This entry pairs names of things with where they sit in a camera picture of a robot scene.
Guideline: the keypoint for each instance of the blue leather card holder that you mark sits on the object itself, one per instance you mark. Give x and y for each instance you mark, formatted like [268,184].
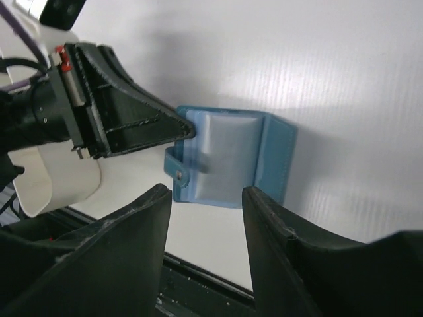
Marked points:
[232,149]

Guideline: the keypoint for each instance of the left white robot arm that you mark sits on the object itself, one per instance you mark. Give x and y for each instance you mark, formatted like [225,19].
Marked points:
[10,134]

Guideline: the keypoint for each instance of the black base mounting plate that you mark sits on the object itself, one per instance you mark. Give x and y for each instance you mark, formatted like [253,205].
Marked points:
[180,295]

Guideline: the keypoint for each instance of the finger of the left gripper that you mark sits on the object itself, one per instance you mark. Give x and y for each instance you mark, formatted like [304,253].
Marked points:
[126,110]
[132,139]

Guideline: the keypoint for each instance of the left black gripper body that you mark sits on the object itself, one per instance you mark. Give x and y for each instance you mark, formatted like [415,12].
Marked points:
[57,106]

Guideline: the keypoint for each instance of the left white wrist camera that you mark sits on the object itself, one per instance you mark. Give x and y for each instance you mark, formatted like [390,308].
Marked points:
[34,35]

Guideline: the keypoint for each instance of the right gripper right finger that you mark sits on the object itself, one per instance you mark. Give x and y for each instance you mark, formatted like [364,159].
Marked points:
[300,269]

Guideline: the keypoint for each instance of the white oblong plastic tray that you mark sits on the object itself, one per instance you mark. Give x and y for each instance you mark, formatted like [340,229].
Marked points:
[54,176]

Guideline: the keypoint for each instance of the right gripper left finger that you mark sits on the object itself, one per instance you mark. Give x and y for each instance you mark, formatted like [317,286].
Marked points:
[111,267]

